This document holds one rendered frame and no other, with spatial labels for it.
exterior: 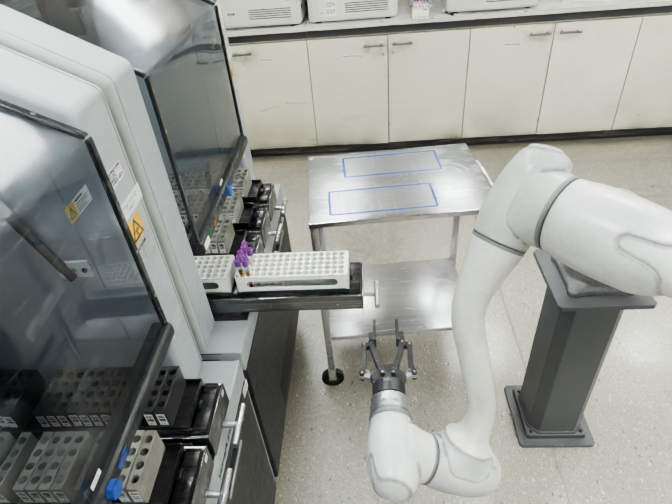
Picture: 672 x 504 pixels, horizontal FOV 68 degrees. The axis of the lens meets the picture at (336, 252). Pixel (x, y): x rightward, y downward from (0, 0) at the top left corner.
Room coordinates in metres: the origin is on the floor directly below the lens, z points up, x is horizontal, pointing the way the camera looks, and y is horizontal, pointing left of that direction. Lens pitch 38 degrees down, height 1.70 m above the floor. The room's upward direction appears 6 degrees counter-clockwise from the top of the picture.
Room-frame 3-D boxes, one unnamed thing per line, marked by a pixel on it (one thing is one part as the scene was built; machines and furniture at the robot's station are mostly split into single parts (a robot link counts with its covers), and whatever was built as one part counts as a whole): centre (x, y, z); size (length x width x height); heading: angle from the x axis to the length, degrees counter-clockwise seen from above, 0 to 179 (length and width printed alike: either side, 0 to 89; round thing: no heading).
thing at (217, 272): (1.06, 0.43, 0.83); 0.30 x 0.10 x 0.06; 85
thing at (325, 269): (1.03, 0.12, 0.83); 0.30 x 0.10 x 0.06; 85
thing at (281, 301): (1.05, 0.25, 0.78); 0.73 x 0.14 x 0.09; 85
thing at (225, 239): (1.20, 0.32, 0.85); 0.12 x 0.02 x 0.06; 175
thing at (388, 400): (0.64, -0.08, 0.75); 0.09 x 0.06 x 0.09; 84
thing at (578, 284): (1.07, -0.73, 0.73); 0.22 x 0.18 x 0.06; 175
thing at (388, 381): (0.71, -0.09, 0.75); 0.09 x 0.08 x 0.07; 174
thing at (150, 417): (0.65, 0.39, 0.85); 0.12 x 0.02 x 0.06; 173
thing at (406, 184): (1.50, -0.23, 0.41); 0.67 x 0.46 x 0.82; 89
